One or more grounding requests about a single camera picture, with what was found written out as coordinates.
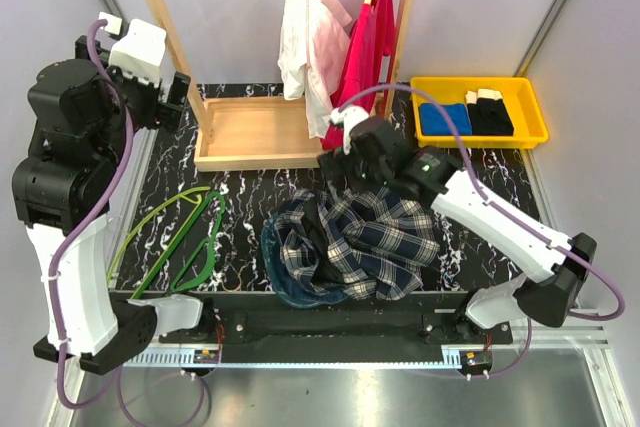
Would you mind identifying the dark green hanger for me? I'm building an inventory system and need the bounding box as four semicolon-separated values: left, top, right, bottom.
130;187;226;300

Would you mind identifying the lime green hanger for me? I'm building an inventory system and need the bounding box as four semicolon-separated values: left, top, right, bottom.
106;186;213;293

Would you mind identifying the navy plaid skirt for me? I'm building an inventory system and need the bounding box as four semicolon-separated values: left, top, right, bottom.
273;188;439;301

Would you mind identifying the purple cable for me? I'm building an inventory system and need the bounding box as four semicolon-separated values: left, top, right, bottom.
47;18;213;427
337;83;627;321

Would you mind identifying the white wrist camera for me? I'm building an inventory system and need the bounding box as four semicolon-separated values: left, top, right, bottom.
98;12;167;87
331;105;370;155

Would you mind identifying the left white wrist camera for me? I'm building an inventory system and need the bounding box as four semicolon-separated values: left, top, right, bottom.
98;12;167;87

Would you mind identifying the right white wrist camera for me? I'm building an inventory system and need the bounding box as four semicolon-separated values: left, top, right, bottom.
331;105;370;155

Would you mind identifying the wooden clothes rack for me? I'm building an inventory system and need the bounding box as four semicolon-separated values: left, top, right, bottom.
146;0;414;172

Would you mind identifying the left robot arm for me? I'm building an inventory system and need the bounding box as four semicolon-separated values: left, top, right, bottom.
12;37;216;375

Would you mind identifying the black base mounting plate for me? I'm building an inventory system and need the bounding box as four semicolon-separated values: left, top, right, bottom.
159;292;513;345

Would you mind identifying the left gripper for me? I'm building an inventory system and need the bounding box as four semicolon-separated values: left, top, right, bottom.
79;34;190;166

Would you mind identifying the yellow plastic tray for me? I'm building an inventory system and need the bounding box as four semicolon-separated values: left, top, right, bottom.
410;76;549;149

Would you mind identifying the white pink garment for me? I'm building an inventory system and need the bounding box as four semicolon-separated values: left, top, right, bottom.
277;0;352;138

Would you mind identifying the folded black cloth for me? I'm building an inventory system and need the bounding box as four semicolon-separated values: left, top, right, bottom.
465;89;514;136

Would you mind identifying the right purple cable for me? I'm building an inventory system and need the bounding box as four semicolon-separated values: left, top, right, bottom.
337;83;627;321

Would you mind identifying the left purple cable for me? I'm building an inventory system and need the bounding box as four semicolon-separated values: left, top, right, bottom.
47;18;213;427

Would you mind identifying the blue denim skirt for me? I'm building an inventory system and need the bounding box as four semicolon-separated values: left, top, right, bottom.
260;216;348;309

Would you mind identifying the folded blue cloth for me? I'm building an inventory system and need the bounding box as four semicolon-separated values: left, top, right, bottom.
418;103;472;136

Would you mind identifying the magenta pink shirt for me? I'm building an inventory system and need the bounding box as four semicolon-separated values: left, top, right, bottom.
319;0;397;151

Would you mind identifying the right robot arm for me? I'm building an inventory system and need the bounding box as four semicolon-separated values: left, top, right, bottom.
318;117;597;344

